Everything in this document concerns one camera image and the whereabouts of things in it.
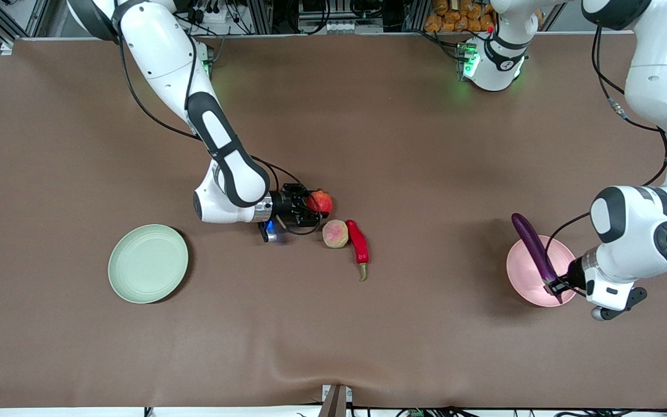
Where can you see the white table corner clamp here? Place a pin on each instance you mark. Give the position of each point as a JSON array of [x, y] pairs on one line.
[[7, 47]]

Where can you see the long purple eggplant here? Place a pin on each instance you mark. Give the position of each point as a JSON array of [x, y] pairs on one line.
[[533, 246]]

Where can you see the red pomegranate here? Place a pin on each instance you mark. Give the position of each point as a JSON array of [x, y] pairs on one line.
[[322, 202]]

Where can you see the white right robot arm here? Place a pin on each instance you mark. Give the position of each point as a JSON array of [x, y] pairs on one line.
[[217, 139]]

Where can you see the pink yellow peach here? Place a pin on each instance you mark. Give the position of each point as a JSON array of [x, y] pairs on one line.
[[335, 234]]

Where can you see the bag of orange items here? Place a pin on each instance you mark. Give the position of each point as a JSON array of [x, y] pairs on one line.
[[458, 17]]

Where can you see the pink plate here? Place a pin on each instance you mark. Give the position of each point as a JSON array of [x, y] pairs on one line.
[[527, 278]]

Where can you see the aluminium frame post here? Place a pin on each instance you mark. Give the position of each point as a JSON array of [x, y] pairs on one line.
[[261, 16], [416, 16]]

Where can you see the red chili pepper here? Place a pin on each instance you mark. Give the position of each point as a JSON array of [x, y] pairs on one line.
[[359, 243]]

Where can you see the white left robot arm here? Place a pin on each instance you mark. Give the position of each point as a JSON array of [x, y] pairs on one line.
[[658, 116]]

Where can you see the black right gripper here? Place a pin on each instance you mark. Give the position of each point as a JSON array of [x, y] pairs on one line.
[[282, 205]]

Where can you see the white power strip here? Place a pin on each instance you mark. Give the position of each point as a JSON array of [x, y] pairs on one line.
[[215, 14]]

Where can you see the brown table cloth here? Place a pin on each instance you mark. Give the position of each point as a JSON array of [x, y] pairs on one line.
[[403, 336]]

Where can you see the grey metal bracket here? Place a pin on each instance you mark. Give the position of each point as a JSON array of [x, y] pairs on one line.
[[335, 401]]

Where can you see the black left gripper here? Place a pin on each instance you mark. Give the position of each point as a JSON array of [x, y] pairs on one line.
[[572, 280]]

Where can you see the light green plate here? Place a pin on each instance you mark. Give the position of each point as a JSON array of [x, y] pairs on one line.
[[148, 263]]

